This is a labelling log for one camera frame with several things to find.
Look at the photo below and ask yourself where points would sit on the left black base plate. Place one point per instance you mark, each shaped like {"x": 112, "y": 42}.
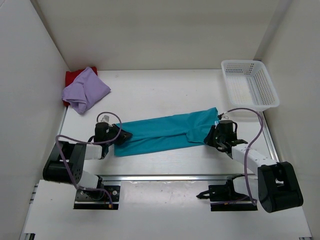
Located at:
{"x": 86, "y": 200}

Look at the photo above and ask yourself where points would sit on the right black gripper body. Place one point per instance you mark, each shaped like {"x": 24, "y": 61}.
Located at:
{"x": 213, "y": 137}

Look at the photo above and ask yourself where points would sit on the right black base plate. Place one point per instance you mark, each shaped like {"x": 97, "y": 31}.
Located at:
{"x": 223, "y": 200}

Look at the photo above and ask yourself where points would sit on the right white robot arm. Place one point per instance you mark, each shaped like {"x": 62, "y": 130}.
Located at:
{"x": 273, "y": 185}

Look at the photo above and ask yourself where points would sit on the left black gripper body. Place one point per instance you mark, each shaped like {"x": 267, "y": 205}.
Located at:
{"x": 117, "y": 134}

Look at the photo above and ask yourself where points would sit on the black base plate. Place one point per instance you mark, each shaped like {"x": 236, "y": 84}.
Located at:
{"x": 86, "y": 200}
{"x": 223, "y": 200}

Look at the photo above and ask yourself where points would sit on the purple t shirt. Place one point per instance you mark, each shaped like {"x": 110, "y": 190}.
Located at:
{"x": 85, "y": 91}

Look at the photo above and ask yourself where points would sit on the white plastic basket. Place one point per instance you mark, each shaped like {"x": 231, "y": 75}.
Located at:
{"x": 249, "y": 85}

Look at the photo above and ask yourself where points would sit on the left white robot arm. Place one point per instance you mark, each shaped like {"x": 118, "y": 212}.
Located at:
{"x": 65, "y": 163}

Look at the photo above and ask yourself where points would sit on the red t shirt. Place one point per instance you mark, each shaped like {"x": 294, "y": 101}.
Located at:
{"x": 70, "y": 77}

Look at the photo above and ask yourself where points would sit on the teal t shirt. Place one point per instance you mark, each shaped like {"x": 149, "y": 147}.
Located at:
{"x": 167, "y": 133}

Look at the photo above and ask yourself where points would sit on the aluminium rail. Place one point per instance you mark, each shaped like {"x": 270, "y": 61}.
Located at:
{"x": 165, "y": 178}

